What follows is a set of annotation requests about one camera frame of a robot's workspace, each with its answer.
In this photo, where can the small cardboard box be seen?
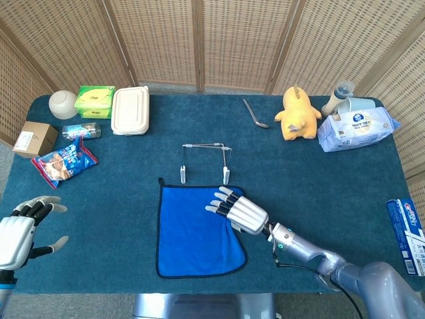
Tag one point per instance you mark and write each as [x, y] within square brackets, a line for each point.
[34, 139]

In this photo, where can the yellow plush toy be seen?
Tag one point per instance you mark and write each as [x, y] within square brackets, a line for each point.
[297, 116]

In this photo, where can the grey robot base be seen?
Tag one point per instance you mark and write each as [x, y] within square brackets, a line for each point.
[202, 307]

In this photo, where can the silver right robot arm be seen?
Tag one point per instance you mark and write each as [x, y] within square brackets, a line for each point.
[365, 276]

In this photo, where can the wicker folding screen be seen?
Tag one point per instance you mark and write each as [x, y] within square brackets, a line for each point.
[159, 40]

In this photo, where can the metal spoon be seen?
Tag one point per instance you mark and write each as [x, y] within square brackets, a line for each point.
[262, 124]

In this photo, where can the blue snack bag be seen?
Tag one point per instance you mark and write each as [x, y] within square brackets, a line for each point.
[64, 163]

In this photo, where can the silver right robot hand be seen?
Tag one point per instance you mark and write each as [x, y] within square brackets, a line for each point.
[247, 214]

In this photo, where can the dark blue table carpet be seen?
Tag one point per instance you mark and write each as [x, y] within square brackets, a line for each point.
[315, 186]

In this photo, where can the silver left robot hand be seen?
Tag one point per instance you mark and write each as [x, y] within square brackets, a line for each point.
[15, 239]

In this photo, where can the light blue cup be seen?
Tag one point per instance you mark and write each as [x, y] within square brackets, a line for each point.
[360, 103]

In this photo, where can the blue white toothpaste box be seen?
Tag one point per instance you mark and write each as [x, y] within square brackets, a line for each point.
[406, 229]

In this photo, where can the blue microfiber cloth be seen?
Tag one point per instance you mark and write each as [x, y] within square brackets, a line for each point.
[189, 239]

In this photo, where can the clear plastic bottle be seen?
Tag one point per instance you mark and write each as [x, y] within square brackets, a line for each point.
[81, 130]

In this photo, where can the white blue wet wipes pack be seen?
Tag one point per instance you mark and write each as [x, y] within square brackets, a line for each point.
[357, 131]

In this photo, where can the beige lidded lunch box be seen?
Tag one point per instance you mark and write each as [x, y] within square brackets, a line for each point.
[130, 111]

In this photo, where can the green tissue pack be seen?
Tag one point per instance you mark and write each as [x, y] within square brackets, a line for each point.
[94, 101]

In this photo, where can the white round bowl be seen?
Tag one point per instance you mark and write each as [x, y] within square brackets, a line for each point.
[63, 103]

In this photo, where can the baby bottle with blue cap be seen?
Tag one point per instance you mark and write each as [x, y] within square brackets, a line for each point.
[335, 98]

